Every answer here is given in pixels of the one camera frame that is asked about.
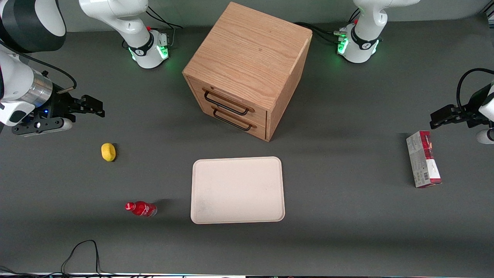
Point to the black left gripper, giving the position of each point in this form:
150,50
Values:
471,109

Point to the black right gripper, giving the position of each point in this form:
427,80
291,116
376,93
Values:
58,105

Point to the red coke bottle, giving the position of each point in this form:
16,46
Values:
142,209

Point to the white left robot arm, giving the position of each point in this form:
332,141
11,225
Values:
364,38

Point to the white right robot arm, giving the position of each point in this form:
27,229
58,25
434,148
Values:
23,81

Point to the cream plastic tray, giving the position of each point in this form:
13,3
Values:
237,189

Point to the yellow lemon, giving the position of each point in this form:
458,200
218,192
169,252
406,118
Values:
108,152

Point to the red and grey carton box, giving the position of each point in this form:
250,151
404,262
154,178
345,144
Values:
422,162

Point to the oak wooden drawer cabinet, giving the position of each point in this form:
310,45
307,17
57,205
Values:
251,50

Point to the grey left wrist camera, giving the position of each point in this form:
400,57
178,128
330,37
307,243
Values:
486,137

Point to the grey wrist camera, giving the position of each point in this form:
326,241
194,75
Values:
46,126
486,137

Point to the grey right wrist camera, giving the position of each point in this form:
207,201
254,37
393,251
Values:
46,126

